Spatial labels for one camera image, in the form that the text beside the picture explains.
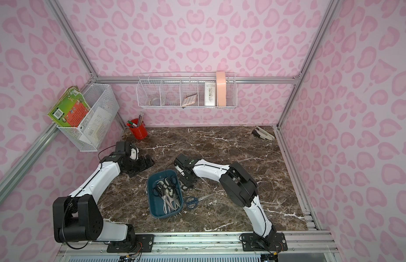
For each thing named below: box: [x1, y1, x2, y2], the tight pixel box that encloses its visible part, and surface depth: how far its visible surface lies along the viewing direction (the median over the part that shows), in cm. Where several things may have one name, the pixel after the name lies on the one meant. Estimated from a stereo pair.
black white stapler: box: [252, 126, 276, 142], surface depth 116 cm
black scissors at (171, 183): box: [164, 175, 183, 204], surface depth 90 cm
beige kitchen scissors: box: [157, 180, 175, 211], surface depth 88 cm
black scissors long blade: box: [152, 184, 168, 215], surface depth 88 cm
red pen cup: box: [126, 111, 148, 140], surface depth 112 cm
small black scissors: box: [181, 184, 207, 193], surface depth 92 cm
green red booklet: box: [47, 85, 92, 128], surface depth 73 cm
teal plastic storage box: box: [147, 169, 184, 219], surface depth 88 cm
